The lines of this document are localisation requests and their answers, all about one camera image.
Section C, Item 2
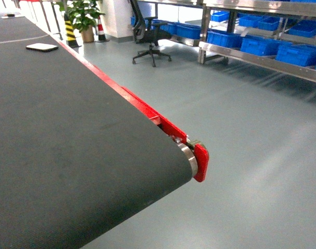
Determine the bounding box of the black flat tablet device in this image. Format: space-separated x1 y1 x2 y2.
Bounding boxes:
25 43 59 52

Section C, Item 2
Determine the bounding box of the stainless steel shelf rack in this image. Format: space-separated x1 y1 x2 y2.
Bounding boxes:
137 0 316 85

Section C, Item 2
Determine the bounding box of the black office chair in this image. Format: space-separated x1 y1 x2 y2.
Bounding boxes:
130 1 173 67

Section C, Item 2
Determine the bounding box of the red conveyor side rail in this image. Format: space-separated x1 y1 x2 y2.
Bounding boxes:
54 38 209 182

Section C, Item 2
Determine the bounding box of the blue plastic bin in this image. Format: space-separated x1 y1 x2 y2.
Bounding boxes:
177 24 201 39
276 44 316 67
240 37 285 56
207 30 242 48

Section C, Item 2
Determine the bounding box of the green potted plant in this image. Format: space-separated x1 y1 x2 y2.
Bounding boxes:
53 1 104 43

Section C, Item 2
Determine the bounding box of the yellow black striped bollard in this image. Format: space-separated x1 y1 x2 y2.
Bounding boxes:
64 13 81 48

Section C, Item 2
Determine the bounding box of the red white traffic cone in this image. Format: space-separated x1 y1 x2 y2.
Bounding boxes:
96 16 110 43

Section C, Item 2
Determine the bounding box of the steel conveyor end roller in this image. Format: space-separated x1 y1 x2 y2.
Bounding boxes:
177 143 198 177

